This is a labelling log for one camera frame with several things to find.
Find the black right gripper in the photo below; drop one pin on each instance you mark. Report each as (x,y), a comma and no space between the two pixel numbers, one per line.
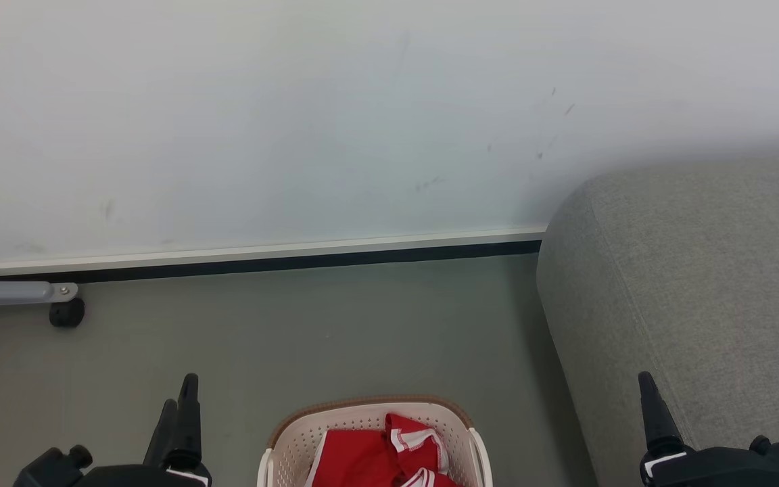
(734,470)

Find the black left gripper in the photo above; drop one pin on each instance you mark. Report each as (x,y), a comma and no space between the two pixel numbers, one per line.
(112,477)

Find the red and white garment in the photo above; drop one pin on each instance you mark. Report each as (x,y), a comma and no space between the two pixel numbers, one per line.
(362,456)

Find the grey fabric sofa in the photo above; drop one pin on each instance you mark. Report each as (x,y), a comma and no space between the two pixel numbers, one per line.
(700,284)

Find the cream plastic laundry basket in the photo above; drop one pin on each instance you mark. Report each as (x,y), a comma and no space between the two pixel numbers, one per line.
(301,439)

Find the black caster wheel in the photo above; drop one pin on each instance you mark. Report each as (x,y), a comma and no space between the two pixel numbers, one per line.
(67,314)

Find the white and black baseboard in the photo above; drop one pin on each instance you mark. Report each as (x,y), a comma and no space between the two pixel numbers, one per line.
(261,257)

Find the grey metal stand leg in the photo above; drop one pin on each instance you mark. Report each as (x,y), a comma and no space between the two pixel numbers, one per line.
(4,292)

